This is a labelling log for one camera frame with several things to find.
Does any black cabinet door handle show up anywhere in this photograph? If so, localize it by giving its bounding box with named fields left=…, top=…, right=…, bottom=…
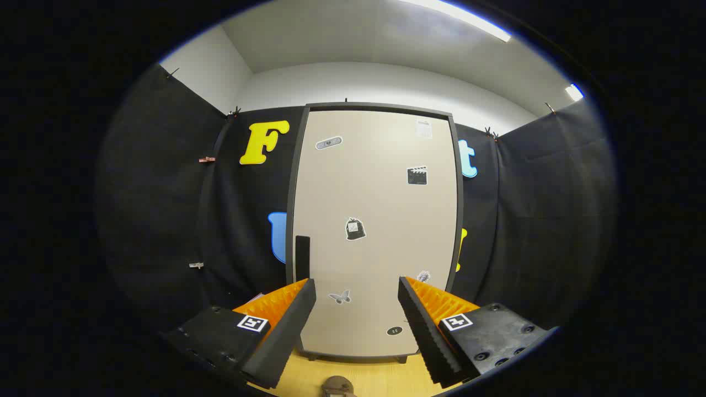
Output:
left=295, top=235, right=311, bottom=285

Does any black backdrop cloth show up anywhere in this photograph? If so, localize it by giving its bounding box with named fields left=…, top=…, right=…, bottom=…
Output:
left=94, top=63, right=617, bottom=353

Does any dark grey shoe cabinet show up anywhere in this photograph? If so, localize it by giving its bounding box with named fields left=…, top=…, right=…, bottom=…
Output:
left=285, top=102, right=465, bottom=364

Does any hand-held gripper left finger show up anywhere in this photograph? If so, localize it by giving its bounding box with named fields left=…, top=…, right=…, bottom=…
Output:
left=163, top=277, right=318, bottom=390

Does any brown fuzzy shoe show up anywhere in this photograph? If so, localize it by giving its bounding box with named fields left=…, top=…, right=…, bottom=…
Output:
left=322, top=376, right=354, bottom=397

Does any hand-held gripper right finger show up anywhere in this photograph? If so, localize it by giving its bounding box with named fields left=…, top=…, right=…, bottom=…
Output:
left=397, top=276, right=552, bottom=389

